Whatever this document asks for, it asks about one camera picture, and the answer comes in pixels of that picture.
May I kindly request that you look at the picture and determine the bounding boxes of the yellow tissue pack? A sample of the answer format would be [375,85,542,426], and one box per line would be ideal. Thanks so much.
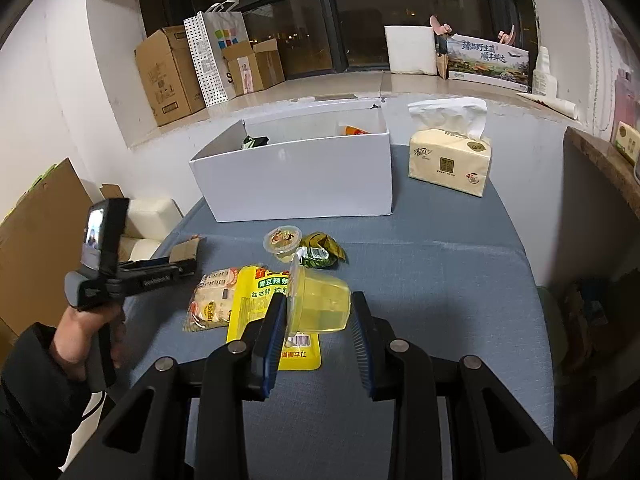
[407,98,493,198]

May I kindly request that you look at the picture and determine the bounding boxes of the yellow snack packet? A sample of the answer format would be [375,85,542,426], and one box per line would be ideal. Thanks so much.
[226,263,322,372]

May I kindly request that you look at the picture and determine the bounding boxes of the pink bottle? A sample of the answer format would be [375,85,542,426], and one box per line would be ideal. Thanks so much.
[612,67,633,133]

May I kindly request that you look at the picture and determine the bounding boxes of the white tube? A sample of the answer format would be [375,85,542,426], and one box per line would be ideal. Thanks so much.
[515,91,583,121]

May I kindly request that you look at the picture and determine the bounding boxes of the yellow jelly cup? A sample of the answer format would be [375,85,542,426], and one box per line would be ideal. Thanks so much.
[286,259,352,336]
[263,226,304,265]

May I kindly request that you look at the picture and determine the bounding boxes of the long printed box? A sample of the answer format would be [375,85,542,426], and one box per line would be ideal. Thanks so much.
[445,35,531,93]

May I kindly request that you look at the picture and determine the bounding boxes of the yellow tissue box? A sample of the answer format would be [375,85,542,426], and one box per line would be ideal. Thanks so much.
[614,121,640,166]

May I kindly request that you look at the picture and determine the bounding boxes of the black cable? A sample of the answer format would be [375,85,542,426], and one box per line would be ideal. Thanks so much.
[80,389,107,423]

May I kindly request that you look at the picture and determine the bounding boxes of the large brown cardboard box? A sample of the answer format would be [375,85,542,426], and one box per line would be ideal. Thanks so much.
[134,25,207,128]

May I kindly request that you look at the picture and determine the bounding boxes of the dark window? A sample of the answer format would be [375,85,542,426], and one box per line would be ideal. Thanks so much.
[132,0,541,81]

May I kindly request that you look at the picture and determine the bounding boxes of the cork top side table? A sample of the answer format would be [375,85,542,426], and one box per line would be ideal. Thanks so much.
[562,125,640,411]

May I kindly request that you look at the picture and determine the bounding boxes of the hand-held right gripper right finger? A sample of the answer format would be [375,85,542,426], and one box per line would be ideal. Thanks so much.
[350,290,576,480]

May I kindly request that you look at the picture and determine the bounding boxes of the dark green foil packet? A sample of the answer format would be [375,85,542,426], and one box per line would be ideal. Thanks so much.
[299,231,348,271]

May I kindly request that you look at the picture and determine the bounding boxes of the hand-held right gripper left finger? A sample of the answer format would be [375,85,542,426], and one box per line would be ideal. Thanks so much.
[60,290,290,480]

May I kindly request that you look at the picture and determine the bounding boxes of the white paper towel roll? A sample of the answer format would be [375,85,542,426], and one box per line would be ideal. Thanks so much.
[384,25,438,76]

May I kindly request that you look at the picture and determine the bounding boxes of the beige cookie packet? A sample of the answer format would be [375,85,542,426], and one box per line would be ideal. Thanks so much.
[181,268,241,335]

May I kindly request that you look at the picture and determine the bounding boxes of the blue tablecloth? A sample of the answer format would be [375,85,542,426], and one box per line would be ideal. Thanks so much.
[115,145,556,480]

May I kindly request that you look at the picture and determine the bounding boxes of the white cardboard box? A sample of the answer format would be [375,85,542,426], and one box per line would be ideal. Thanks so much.
[188,100,393,223]

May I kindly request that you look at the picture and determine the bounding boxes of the brown cardboard sheet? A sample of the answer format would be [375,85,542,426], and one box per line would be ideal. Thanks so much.
[0,157,108,346]

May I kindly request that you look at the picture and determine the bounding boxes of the white cushion seat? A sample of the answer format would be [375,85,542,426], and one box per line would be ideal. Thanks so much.
[117,197,183,263]

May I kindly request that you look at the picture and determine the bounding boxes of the small open cardboard box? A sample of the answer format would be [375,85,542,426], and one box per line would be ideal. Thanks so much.
[221,37,287,97]

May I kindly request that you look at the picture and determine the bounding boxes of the person's left hand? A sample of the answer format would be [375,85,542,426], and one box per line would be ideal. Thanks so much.
[50,306,128,378]

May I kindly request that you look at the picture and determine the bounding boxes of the person's left forearm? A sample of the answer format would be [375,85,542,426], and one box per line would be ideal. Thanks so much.
[0,322,106,480]

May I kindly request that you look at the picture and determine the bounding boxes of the white plastic bottle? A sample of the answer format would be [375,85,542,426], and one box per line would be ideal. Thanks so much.
[531,46,558,96]

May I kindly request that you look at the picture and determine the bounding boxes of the green paper sheets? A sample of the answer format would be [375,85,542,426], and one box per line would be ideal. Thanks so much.
[0,161,63,223]

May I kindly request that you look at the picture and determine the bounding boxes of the polka dot paper bag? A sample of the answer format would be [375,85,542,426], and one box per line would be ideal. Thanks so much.
[183,0,251,108]

